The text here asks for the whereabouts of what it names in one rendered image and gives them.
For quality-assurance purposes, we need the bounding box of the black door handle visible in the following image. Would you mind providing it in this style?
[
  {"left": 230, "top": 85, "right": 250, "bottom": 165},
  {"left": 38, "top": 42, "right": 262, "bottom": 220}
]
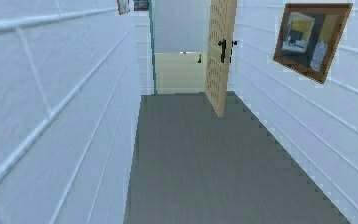
[{"left": 217, "top": 38, "right": 238, "bottom": 64}]

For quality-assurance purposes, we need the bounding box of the light wooden room door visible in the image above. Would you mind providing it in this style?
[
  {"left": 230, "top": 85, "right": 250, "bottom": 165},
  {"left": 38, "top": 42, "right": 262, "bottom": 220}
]
[{"left": 204, "top": 0, "right": 238, "bottom": 118}]

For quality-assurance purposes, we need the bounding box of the dark framed wall picture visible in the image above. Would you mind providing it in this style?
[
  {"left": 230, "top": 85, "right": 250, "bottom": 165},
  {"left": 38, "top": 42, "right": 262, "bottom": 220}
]
[{"left": 133, "top": 0, "right": 150, "bottom": 12}]

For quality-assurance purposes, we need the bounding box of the pale cream cabinet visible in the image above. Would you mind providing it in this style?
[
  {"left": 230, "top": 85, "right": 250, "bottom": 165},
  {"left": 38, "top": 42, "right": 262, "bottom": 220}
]
[{"left": 154, "top": 51, "right": 209, "bottom": 95}]

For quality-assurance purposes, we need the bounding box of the brown framed wall picture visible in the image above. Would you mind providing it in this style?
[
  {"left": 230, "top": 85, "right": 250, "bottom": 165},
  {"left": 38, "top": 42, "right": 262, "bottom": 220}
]
[{"left": 272, "top": 2, "right": 354, "bottom": 84}]

